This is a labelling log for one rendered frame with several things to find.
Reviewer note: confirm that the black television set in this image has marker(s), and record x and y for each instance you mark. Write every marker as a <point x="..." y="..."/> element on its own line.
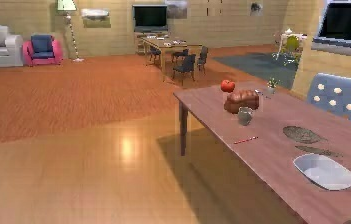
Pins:
<point x="150" y="17"/>

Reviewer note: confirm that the light wooden dining table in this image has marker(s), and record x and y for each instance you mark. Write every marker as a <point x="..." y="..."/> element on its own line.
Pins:
<point x="164" y="43"/>

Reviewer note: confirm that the blue chair with white dots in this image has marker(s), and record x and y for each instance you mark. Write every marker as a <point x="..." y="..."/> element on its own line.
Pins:
<point x="336" y="96"/>

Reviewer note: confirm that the green house plant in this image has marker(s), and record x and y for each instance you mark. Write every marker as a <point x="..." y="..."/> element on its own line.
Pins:
<point x="292" y="45"/>

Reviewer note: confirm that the red pencil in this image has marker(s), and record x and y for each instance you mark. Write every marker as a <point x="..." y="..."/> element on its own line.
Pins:
<point x="246" y="140"/>

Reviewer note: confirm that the grey round cup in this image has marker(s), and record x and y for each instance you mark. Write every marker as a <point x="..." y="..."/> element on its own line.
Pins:
<point x="245" y="116"/>

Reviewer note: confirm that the white oval bowl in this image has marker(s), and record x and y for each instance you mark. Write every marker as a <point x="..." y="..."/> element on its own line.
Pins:
<point x="324" y="172"/>

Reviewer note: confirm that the pink armchair with blue cushions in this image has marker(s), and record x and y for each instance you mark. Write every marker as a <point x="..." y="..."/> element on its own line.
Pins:
<point x="42" y="50"/>

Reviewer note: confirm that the dark dining chair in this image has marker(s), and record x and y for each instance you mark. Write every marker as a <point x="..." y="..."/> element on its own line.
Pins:
<point x="185" y="66"/>
<point x="154" y="52"/>
<point x="180" y="53"/>
<point x="202" y="56"/>

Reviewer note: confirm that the brown wooden table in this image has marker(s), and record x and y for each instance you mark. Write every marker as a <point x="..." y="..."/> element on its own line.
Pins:
<point x="283" y="146"/>

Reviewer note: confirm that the grey framed landscape picture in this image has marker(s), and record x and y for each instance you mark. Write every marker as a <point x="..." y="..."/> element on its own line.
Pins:
<point x="176" y="9"/>

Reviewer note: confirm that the large dark window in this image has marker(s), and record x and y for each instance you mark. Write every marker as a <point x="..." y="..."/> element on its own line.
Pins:
<point x="344" y="23"/>

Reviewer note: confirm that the red tomato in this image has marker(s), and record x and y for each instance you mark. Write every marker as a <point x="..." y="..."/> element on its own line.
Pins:
<point x="227" y="86"/>

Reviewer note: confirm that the small framed dark picture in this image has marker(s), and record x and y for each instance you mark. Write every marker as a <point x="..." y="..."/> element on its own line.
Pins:
<point x="256" y="8"/>

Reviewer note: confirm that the floor lamp with pale shade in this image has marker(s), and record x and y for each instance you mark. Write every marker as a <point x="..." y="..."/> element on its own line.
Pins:
<point x="70" y="30"/>

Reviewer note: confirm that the small potted green plant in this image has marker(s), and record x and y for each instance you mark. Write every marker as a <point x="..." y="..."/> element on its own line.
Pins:
<point x="271" y="85"/>

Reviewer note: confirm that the brown bread loaf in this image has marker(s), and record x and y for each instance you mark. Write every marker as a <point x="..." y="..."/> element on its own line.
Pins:
<point x="241" y="100"/>

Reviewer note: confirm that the white shelf on wall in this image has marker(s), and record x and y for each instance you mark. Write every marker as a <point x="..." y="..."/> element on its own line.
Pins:
<point x="95" y="13"/>

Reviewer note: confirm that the grey-blue floor rug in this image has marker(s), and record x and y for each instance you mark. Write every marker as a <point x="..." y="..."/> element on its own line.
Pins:
<point x="259" y="66"/>

